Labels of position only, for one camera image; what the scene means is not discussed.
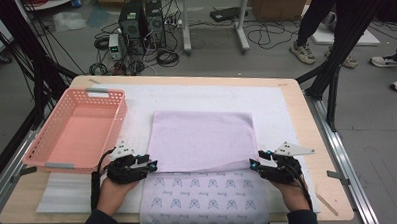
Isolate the black computer tower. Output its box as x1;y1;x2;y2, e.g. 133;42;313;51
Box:
145;0;167;50
117;0;148;57

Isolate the black floor cable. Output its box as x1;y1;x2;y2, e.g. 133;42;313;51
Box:
245;20;293;52

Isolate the white grid mat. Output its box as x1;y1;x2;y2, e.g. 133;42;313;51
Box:
91;75;322;222

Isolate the coiled black cable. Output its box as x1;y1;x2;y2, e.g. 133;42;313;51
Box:
88;61;110;77
155;49;181;68

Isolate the grey power supply unit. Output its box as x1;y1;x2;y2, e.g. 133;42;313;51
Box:
108;33;123;61

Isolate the clear plastic bag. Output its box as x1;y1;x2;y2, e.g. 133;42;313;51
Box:
52;10;88;33

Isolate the thin wooden stick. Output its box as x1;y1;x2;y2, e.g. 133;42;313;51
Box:
313;190;340;218

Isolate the aluminium rail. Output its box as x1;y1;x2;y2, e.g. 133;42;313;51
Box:
304;89;381;224
0;129;42;217

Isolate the brown cardboard box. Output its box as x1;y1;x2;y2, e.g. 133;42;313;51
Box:
252;0;317;23

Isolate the white floor platform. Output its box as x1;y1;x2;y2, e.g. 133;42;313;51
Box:
309;10;381;50

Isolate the person's left hand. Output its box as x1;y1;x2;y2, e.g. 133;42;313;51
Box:
95;176;140;218

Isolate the black metal stand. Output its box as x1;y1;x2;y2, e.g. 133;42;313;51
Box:
292;0;397;134
0;0;80;131

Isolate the person's right hand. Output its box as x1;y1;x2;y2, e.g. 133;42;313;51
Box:
269;177;313;214

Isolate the white desk frame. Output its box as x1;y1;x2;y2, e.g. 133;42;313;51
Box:
181;0;253;57

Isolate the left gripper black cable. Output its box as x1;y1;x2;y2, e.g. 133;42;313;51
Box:
89;147;119;212

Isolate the grey metal bracket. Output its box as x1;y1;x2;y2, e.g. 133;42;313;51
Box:
9;165;39;185
327;169;352;188

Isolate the pink plastic basket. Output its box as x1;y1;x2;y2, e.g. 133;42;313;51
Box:
20;85;131;177

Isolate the lilac printed towel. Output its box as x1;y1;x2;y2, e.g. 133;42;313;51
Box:
135;106;270;224

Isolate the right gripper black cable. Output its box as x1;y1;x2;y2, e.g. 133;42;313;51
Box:
287;161;314;213

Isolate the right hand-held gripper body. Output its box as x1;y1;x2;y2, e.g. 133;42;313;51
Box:
258;140;317;187

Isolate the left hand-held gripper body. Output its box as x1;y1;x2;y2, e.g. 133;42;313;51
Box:
104;140;150;186

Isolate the white foam sheet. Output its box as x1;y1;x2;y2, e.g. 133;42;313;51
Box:
34;169;124;216

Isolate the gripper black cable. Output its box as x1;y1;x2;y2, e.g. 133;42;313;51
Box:
287;161;314;213
89;147;119;212

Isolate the black flat device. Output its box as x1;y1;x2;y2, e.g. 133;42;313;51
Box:
209;6;249;24

